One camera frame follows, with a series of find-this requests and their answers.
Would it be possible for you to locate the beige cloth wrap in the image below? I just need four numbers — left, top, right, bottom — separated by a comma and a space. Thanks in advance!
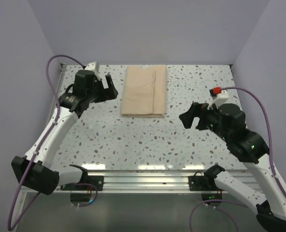
121, 65, 168, 118

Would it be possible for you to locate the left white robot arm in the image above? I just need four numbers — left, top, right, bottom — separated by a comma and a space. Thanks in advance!
11, 70, 118, 195

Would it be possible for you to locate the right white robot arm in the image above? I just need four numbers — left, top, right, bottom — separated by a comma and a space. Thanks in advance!
179, 102, 286, 232

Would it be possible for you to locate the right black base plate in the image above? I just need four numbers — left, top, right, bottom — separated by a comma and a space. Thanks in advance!
188, 172, 219, 191

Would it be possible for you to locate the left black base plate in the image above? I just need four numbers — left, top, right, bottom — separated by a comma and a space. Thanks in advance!
60, 175, 104, 191

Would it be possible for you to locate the aluminium front rail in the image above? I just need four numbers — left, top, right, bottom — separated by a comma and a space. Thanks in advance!
19, 169, 272, 194

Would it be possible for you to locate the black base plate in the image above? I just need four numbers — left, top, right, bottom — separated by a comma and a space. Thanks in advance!
60, 175, 104, 191
188, 172, 219, 191

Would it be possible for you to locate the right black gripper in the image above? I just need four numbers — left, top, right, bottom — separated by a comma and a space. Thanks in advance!
179, 101, 231, 141

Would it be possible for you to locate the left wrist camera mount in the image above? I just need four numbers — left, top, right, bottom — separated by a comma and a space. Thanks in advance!
84, 61, 101, 80

